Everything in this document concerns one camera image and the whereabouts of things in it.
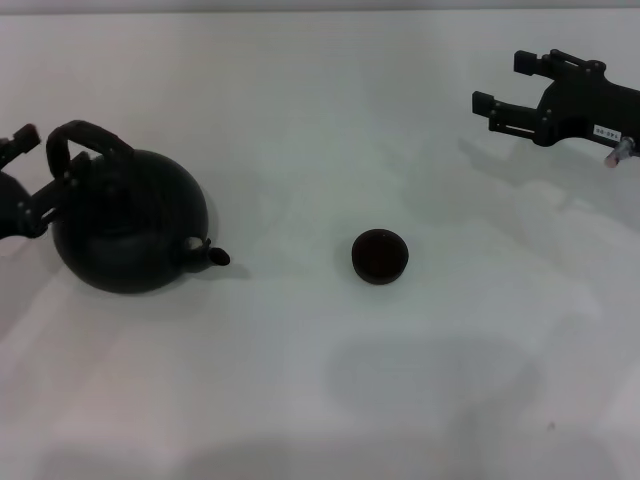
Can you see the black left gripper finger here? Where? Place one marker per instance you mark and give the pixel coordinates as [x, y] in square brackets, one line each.
[22, 142]
[47, 205]

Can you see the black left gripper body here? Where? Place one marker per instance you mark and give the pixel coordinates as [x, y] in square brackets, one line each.
[10, 210]

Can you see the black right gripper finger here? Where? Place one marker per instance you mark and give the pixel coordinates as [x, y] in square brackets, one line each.
[570, 65]
[510, 119]

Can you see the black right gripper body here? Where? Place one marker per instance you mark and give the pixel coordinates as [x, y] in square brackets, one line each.
[580, 107]

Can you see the black round teapot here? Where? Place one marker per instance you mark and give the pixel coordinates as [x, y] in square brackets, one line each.
[130, 225]

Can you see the small dark teacup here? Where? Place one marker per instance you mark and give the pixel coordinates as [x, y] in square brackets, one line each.
[380, 257]

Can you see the silver metal bolt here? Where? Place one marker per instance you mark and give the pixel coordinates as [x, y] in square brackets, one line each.
[612, 160]

